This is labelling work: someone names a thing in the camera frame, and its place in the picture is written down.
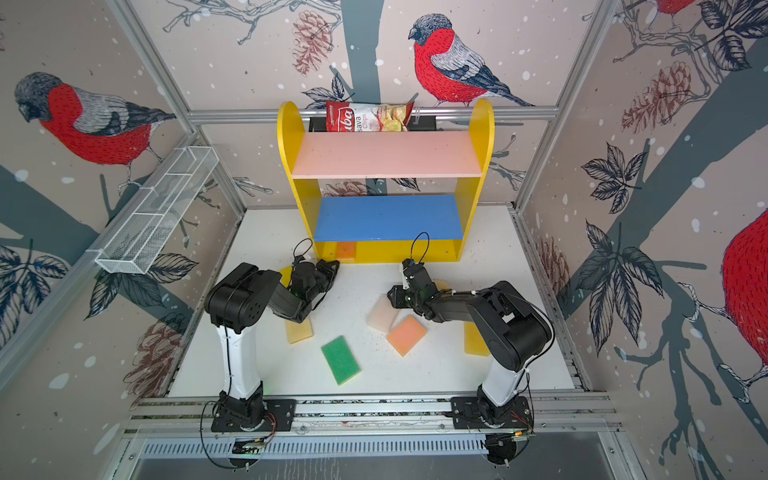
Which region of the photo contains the red cassava chips bag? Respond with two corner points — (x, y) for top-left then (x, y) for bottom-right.
(326, 101), (414, 133)

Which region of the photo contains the pale yellow sponge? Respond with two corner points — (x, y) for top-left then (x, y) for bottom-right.
(285, 318), (314, 344)

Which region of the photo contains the light pink sponge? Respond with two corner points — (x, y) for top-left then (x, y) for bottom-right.
(366, 295), (399, 334)

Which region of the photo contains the green scrub sponge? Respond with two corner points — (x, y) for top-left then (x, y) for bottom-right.
(321, 336), (361, 386)

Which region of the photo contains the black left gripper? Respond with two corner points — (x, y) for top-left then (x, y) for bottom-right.
(306, 261), (339, 305)

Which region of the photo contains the salmon orange sponge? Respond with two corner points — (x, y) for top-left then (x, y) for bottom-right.
(386, 316), (427, 357)

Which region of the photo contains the yellow shelf with coloured boards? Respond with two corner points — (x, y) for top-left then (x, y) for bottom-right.
(277, 100), (495, 264)

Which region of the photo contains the orange scrub sponge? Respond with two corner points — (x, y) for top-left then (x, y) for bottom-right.
(335, 242), (357, 262)

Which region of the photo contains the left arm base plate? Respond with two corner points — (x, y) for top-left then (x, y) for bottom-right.
(211, 397), (297, 434)

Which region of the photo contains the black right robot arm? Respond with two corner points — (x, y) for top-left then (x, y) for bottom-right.
(387, 259), (555, 426)

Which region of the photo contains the small yellow square sponge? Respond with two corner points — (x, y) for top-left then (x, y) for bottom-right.
(280, 266), (292, 288)

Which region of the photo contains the white wire mesh basket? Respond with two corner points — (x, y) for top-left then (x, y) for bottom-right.
(95, 146), (219, 274)

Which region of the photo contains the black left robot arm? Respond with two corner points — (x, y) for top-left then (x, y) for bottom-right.
(204, 255), (341, 424)

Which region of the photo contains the yellow rectangular sponge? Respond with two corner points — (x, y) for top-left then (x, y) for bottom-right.
(463, 322), (490, 357)

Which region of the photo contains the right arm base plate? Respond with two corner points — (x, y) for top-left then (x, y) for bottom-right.
(446, 395), (534, 430)

